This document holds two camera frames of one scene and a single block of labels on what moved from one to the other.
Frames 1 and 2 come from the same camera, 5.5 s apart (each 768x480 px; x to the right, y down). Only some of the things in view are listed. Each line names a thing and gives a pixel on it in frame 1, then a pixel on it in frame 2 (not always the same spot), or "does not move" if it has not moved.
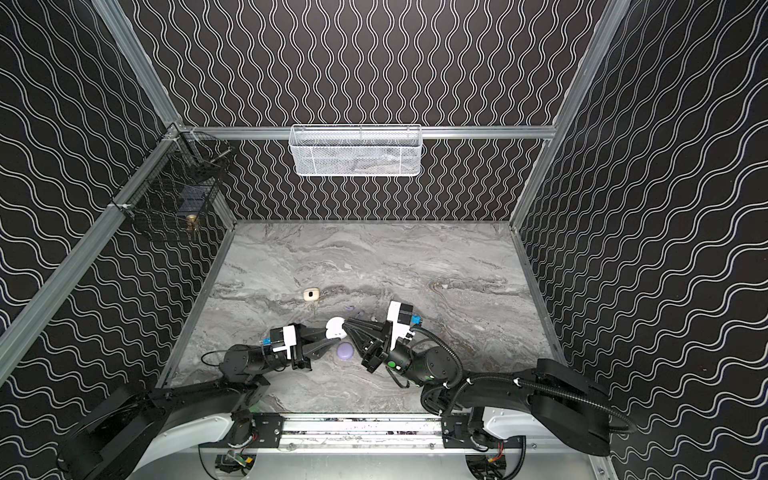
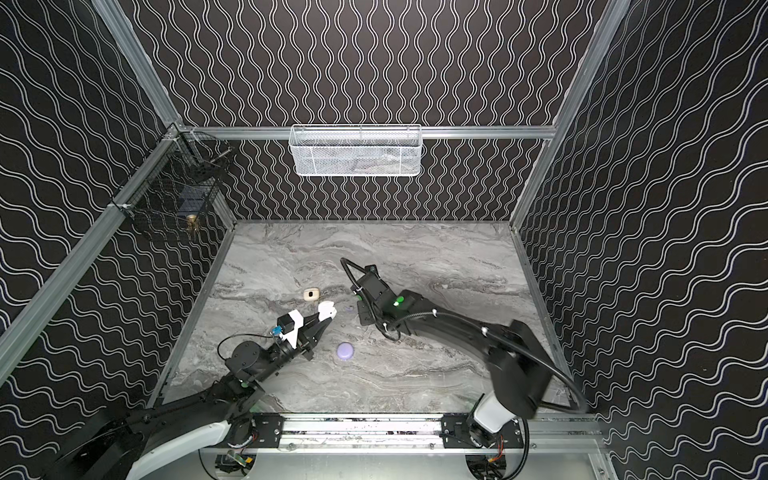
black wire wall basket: x=181 y=183 does not move
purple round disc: x=345 y=350 does not move
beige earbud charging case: x=311 y=294 does not move
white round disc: x=335 y=328 -> x=326 y=310
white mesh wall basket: x=356 y=149 does not move
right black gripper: x=377 y=346 -> x=365 y=280
